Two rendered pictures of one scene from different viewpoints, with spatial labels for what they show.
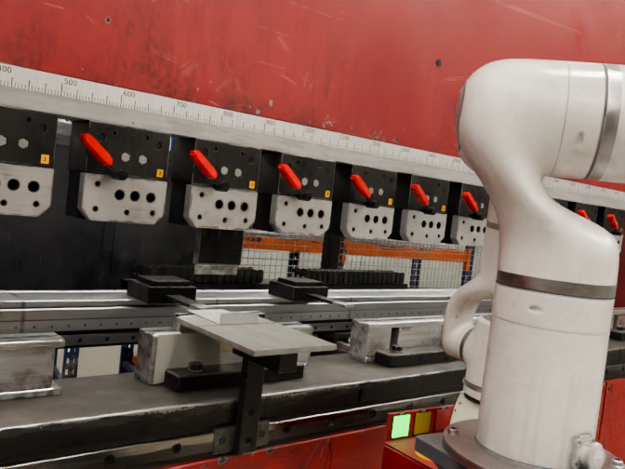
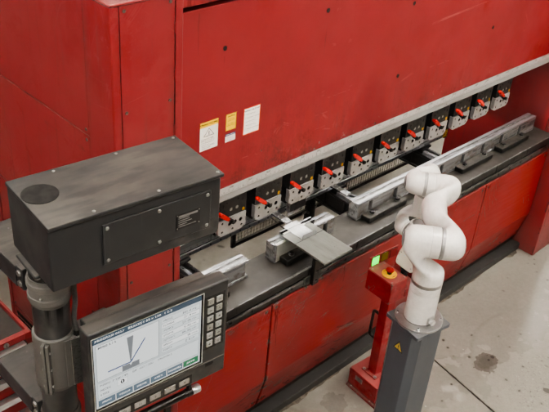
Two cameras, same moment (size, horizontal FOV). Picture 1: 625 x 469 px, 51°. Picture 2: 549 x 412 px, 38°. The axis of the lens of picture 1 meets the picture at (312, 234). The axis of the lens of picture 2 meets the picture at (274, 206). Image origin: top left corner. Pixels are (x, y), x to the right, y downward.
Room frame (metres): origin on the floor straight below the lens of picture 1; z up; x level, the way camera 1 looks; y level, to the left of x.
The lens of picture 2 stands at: (-1.64, 0.60, 3.01)
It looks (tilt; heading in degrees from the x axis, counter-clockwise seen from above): 33 degrees down; 354
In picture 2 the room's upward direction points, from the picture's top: 5 degrees clockwise
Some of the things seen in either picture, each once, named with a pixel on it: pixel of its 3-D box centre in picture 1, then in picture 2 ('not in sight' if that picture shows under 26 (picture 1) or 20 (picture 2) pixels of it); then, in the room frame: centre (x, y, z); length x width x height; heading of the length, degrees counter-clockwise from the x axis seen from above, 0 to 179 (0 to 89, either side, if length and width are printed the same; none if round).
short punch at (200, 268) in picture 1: (218, 250); (296, 203); (1.31, 0.18, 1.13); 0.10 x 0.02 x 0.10; 130
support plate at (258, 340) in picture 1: (253, 332); (317, 243); (1.20, 0.09, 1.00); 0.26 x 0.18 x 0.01; 40
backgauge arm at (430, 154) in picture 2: not in sight; (404, 146); (2.47, -0.60, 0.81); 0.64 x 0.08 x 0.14; 40
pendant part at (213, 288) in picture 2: not in sight; (152, 342); (0.08, 0.73, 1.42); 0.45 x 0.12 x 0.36; 125
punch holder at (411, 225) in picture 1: (416, 208); (382, 141); (1.68, -0.26, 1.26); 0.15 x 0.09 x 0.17; 130
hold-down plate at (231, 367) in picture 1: (238, 373); (306, 248); (1.29, 0.12, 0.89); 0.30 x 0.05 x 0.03; 130
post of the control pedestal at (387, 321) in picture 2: not in sight; (382, 331); (1.30, -0.32, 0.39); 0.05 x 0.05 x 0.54; 36
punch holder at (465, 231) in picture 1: (463, 214); (408, 130); (1.81, -0.41, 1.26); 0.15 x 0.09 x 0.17; 130
